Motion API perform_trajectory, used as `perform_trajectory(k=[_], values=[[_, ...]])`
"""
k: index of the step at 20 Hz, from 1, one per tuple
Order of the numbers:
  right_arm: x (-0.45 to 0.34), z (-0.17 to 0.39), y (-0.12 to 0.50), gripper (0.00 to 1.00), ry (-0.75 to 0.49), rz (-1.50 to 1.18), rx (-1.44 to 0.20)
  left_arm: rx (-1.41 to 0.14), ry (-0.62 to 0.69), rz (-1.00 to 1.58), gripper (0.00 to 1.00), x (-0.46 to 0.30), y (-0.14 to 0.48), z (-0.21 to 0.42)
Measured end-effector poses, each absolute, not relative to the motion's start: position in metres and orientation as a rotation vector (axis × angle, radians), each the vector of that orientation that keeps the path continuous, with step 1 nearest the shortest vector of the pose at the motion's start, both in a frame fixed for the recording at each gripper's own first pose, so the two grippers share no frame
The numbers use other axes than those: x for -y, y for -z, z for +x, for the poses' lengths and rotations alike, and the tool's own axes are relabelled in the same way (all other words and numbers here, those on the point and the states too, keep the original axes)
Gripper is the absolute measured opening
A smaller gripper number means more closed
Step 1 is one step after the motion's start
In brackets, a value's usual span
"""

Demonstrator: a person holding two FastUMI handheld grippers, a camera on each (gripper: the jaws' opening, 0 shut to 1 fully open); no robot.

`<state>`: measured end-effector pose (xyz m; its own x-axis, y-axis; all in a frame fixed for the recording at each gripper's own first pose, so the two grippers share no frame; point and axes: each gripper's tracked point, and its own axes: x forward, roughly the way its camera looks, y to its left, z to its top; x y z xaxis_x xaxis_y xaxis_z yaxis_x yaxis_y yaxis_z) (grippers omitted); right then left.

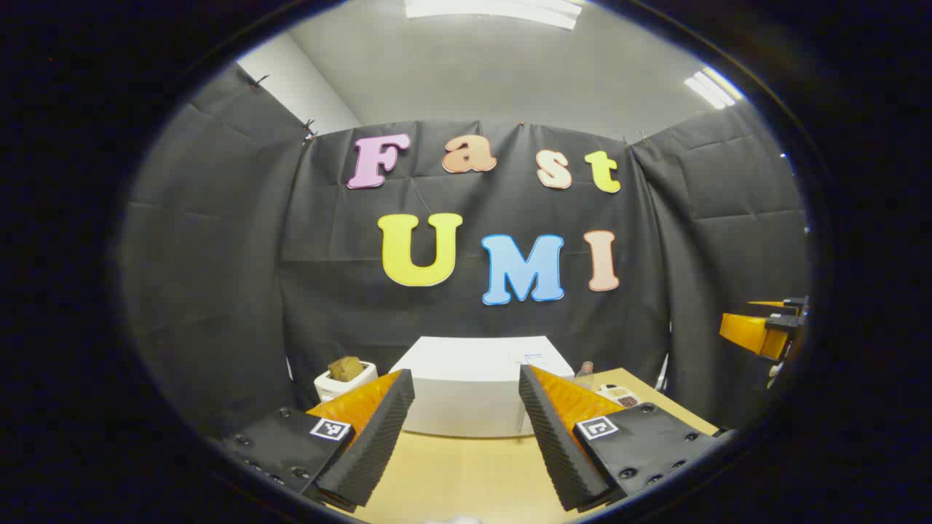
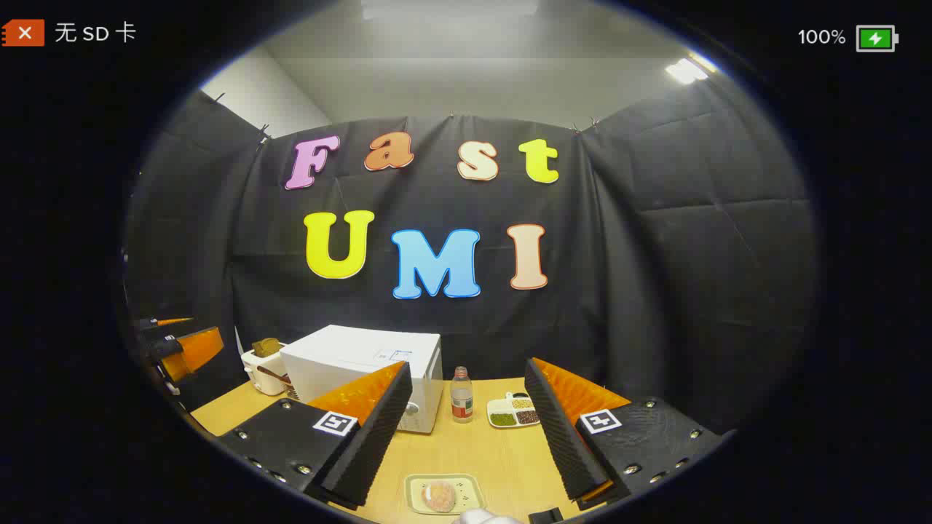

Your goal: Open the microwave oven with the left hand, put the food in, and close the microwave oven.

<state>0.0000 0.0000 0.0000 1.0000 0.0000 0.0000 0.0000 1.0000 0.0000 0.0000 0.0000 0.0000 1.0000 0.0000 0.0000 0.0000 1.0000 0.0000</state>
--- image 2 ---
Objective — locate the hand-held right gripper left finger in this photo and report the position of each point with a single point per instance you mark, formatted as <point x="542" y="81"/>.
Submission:
<point x="371" y="444"/>

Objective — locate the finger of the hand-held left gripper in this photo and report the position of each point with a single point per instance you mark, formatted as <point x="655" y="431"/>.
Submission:
<point x="175" y="321"/>
<point x="200" y="349"/>

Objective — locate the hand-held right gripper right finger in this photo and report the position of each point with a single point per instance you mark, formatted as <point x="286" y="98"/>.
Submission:
<point x="561" y="444"/>

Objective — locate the sugar-coated doughnut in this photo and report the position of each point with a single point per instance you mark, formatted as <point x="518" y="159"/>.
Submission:
<point x="438" y="496"/>

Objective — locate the white microwave oven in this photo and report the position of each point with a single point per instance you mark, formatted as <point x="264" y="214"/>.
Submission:
<point x="349" y="356"/>

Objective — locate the white toaster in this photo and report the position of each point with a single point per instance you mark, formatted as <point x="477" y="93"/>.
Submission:
<point x="251" y="365"/>

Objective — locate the white divided dish with beans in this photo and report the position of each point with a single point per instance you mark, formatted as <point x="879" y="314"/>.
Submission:
<point x="506" y="416"/>

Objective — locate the brown bread slice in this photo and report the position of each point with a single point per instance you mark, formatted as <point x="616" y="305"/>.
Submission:
<point x="266" y="347"/>

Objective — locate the small black object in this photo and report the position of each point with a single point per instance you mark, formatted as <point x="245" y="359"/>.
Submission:
<point x="546" y="516"/>

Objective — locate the cream square plate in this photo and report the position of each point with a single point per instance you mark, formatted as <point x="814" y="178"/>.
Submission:
<point x="470" y="487"/>

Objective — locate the clear plastic bottle red label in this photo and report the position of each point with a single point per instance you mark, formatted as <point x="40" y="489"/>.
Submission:
<point x="461" y="397"/>

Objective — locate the black backdrop cloth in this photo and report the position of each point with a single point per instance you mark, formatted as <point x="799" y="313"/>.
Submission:
<point x="655" y="291"/>

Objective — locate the ceiling light panel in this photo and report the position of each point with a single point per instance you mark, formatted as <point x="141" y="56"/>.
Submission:
<point x="686" y="70"/>

